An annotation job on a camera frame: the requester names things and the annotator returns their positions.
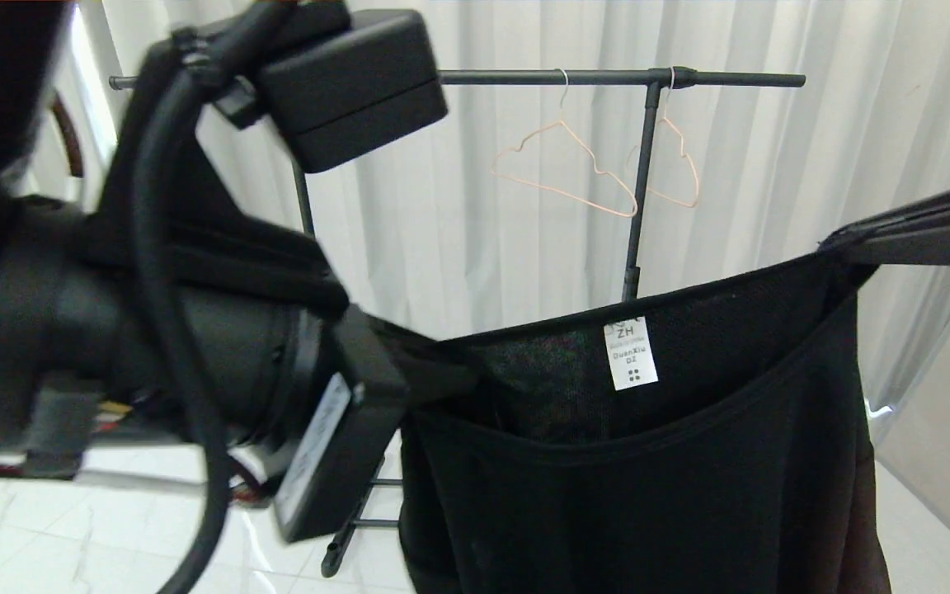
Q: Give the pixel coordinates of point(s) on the black t-shirt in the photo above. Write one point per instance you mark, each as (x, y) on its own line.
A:
(607, 511)

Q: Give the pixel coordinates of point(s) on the black clothes rack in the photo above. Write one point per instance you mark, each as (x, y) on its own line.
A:
(524, 77)

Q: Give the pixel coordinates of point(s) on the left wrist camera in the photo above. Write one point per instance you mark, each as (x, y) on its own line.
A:
(351, 82)

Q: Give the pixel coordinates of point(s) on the pink clothes hanger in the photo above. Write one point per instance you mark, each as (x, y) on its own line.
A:
(563, 91)
(672, 99)

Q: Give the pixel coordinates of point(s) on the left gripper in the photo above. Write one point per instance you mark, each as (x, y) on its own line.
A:
(376, 388)

